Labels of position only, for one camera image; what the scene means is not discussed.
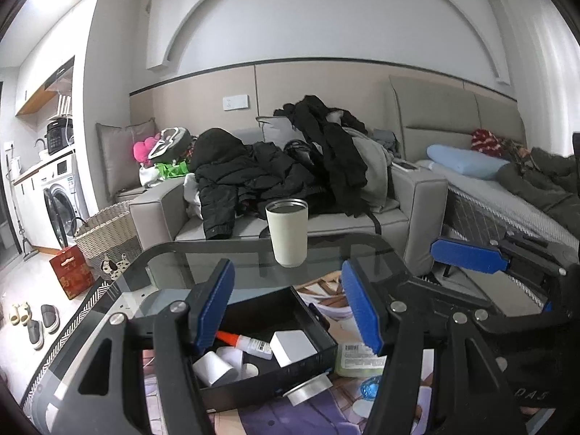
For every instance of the white wall switch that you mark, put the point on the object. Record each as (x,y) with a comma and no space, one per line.
(236,102)

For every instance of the light blue pillow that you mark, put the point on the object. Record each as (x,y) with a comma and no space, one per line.
(466,162)

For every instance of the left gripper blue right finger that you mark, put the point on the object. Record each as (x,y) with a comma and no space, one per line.
(367,307)

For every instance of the pile of black clothes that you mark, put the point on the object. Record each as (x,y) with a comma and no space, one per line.
(334,167)

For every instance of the glue bottle orange cap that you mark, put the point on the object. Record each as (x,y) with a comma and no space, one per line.
(251,346)

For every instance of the grey slippers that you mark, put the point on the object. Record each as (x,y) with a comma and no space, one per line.
(49,323)

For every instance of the black cardboard box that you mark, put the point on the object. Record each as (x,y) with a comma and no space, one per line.
(260,318)

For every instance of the red patterned cloth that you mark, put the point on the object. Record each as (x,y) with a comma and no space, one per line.
(484,141)

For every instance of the grey cushion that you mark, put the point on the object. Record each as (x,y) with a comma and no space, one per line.
(120,168)

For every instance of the washing machine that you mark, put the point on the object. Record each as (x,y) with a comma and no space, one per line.
(63,198)

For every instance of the cream tumbler cup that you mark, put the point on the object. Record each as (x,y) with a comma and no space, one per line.
(288,229)

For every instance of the white rectangular box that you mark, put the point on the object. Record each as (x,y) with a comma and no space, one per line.
(289,347)

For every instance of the blue glass bottle white cap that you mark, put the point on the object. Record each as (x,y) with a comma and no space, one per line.
(369,388)

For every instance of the silver round tin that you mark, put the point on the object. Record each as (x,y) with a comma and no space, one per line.
(308,390)

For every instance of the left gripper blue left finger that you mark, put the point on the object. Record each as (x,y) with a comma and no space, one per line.
(211,304)

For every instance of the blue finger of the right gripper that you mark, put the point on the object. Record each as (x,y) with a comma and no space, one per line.
(465,255)

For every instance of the pink plush toy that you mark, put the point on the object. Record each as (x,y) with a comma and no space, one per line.
(142,148)

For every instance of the wicker laundry basket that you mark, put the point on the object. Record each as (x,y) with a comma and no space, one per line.
(109,235)

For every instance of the grey sofa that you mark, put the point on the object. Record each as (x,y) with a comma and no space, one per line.
(170,210)

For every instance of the white rounded device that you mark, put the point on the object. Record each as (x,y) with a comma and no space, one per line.
(222,367)

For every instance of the red gift bag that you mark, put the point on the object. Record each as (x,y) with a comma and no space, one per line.
(72,271)

